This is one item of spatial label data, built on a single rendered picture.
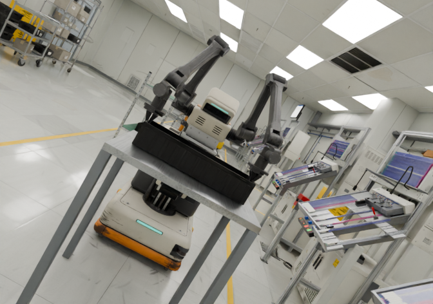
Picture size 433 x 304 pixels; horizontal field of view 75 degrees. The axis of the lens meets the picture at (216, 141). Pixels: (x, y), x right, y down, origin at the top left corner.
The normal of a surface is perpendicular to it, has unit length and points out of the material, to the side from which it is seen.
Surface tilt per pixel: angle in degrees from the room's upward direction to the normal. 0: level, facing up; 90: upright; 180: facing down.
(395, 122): 90
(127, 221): 90
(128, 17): 90
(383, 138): 90
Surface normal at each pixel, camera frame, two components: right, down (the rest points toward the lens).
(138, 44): -0.03, 0.10
